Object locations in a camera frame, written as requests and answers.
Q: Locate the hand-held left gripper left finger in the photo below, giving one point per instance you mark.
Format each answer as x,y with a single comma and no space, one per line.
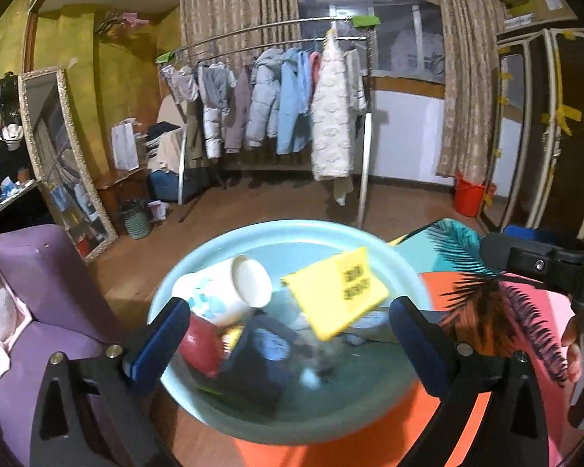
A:
160,340

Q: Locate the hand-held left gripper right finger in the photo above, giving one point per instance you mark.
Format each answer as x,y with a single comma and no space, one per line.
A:
417,341

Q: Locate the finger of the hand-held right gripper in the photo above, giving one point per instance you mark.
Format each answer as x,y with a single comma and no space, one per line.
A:
516,258
528,232

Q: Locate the white paper cup blue print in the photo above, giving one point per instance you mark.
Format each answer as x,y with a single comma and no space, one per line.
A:
209,292

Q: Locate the clear plastic bag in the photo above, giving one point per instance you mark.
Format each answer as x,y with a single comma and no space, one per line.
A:
321,360

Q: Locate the navy blue packet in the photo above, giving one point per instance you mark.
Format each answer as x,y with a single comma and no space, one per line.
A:
258,374

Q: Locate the light blue plastic basin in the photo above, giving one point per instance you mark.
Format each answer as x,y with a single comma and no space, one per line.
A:
321,238

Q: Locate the person's right hand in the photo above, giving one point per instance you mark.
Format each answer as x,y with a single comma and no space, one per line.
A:
575,350

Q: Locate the colourful leaf print tablecloth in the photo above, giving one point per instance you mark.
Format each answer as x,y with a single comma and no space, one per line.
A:
447,282

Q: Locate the red plastic bucket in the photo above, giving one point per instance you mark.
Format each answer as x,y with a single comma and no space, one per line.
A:
469,197

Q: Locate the dark brown wardrobe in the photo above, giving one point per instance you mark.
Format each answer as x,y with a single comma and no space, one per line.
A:
540,146

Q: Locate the green ribbed waste bin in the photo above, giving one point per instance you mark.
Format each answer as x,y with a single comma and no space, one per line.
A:
135,221

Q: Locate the purple sofa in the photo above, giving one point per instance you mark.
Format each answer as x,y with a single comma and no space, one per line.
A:
53,277

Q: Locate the small white plastic bag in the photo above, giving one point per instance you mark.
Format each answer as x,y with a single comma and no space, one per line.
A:
158,210

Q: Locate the blue storage bag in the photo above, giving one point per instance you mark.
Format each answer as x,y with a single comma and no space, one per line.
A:
164,186

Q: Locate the low wooden table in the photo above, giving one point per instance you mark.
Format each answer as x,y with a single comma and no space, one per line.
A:
119,187

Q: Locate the beige patterned curtain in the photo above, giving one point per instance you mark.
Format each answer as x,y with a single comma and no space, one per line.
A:
238,5
467,73

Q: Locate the metal clothes rack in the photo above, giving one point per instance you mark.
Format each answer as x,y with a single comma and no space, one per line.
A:
365,165

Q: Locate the black shelf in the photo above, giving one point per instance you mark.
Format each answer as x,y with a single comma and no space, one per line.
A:
24,209

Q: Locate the pile of folded clothes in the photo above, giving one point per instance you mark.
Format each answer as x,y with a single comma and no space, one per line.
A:
168,148

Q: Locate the white paper bag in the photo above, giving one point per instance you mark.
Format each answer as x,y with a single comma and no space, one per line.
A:
125,146

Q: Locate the gold framed mirror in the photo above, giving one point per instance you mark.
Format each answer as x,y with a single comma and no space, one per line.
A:
63,165

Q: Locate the blue tissue pack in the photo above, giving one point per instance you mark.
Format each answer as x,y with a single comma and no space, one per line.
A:
10,188

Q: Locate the beige striped garment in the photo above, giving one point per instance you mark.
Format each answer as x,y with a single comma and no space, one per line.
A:
359,82

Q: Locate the white fleece coat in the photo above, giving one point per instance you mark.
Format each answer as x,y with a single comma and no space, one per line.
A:
333,116

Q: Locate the beige round board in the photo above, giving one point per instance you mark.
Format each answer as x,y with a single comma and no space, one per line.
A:
170,109

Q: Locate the mauve coat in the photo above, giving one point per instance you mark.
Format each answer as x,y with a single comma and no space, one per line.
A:
238,112

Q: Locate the window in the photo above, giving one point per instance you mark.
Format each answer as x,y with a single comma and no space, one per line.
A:
394,29

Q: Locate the grey snow pants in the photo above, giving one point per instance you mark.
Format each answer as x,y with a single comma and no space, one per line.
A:
214,102

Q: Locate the pale lilac top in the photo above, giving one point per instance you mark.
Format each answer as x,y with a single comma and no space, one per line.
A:
182,82

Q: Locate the grey-blue puffer jacket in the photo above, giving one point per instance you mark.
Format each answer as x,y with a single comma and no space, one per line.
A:
265,97

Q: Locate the light blue jacket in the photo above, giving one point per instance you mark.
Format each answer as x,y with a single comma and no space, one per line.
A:
294,102

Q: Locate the pink garment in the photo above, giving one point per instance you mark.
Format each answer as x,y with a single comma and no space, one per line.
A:
316,63

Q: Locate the black hanging bags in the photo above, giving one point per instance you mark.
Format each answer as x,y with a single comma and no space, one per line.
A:
4,97

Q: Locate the pink artificial flowers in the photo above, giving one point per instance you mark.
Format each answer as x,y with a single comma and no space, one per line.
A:
121,22

